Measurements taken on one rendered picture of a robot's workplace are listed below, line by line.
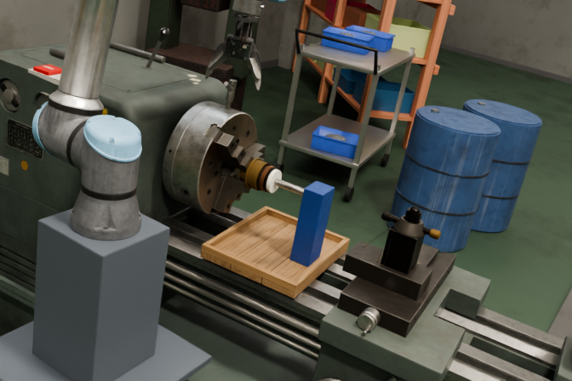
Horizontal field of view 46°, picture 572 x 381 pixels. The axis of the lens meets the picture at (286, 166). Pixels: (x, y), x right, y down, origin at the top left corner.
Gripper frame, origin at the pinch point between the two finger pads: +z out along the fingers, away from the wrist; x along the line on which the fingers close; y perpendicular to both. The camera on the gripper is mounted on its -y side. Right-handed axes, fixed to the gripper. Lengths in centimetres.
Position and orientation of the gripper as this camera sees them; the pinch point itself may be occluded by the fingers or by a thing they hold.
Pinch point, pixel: (231, 85)
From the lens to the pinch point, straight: 191.5
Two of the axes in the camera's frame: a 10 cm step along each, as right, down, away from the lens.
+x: 9.8, 2.2, 0.4
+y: -0.3, 2.7, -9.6
